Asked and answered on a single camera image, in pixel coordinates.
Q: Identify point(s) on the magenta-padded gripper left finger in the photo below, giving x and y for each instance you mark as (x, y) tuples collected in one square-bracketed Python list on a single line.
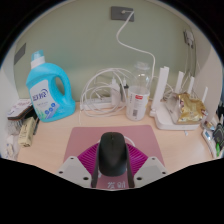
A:
[(74, 170)]

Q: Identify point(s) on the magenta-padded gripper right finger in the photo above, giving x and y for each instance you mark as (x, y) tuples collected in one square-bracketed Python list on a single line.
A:
[(150, 170)]

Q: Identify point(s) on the black computer mouse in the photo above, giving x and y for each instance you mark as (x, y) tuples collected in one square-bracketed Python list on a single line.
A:
[(111, 153)]

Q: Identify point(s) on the pink mouse pad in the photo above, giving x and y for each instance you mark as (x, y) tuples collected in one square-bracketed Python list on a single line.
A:
[(83, 136)]

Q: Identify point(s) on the black pen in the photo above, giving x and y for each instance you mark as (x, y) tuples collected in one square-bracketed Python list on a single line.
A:
[(36, 125)]

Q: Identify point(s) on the small yellow box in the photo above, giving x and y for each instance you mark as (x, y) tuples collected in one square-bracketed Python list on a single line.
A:
[(26, 131)]

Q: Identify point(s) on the white flat device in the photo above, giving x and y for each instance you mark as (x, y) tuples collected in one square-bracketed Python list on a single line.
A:
[(209, 141)]

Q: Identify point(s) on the white power strip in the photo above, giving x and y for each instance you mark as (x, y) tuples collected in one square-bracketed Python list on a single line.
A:
[(96, 104)]

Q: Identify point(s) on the clear plastic bottle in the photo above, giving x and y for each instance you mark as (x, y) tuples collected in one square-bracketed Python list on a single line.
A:
[(137, 100)]

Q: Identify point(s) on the gold snack bag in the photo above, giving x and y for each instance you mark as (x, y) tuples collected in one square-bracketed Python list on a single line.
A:
[(190, 108)]

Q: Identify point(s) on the silver foil packet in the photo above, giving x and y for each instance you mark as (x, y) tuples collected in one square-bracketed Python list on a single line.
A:
[(14, 126)]

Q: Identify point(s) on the grey pouch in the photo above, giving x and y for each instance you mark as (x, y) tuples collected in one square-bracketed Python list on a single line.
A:
[(219, 135)]

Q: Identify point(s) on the blue detergent bottle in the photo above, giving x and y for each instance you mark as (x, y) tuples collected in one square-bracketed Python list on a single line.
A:
[(43, 96)]

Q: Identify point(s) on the white router with antennas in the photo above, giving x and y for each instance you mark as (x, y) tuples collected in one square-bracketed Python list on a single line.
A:
[(161, 86)]

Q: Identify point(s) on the white charger block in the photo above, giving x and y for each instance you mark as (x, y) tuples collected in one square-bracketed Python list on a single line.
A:
[(115, 93)]

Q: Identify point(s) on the grey wall plate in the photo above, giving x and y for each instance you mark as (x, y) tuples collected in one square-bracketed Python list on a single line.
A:
[(20, 53)]

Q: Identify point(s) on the white wall charger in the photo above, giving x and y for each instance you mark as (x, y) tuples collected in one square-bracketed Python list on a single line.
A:
[(188, 38)]

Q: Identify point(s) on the grey wall socket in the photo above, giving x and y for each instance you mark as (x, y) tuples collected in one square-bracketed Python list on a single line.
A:
[(116, 13)]

